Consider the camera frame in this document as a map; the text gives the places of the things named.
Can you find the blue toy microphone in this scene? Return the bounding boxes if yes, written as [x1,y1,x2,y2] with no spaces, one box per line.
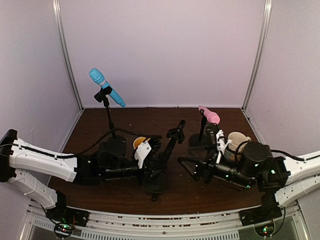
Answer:
[89,68,126,108]

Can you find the left aluminium frame post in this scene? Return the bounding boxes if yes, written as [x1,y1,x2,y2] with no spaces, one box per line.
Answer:
[52,0,84,112]

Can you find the tall black phone stand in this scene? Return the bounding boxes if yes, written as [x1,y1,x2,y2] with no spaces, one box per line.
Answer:
[142,119,186,194]

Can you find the floral ceramic mug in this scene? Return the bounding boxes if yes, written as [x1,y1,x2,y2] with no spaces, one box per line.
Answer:
[224,131,252,163]

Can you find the white mug orange inside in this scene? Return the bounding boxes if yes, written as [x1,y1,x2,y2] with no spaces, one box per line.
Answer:
[132,136,150,149]

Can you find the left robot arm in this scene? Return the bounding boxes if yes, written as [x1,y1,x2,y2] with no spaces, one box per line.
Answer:
[0,129,169,215]

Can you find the pink toy microphone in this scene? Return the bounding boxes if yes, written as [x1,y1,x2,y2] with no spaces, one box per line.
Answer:
[198,105,221,124]

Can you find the short stand with clip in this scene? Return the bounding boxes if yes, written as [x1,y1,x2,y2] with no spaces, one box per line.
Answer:
[188,116,207,147]

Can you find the aluminium frame post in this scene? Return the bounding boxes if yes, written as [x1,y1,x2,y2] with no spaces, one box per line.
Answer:
[52,0,84,112]
[241,0,273,113]

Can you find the short stand with taped base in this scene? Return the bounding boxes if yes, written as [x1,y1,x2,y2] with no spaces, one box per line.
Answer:
[94,86,115,130]

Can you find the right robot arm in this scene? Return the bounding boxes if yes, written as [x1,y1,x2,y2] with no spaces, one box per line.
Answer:
[177,142,320,226]

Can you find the front aluminium rail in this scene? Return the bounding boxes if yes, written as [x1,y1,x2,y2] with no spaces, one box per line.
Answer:
[18,205,311,240]

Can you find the black wireless microphone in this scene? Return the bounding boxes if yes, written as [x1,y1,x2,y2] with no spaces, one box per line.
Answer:
[151,192,161,202]

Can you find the right aluminium frame post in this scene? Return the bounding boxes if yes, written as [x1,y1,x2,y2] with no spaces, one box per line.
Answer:
[241,0,273,113]

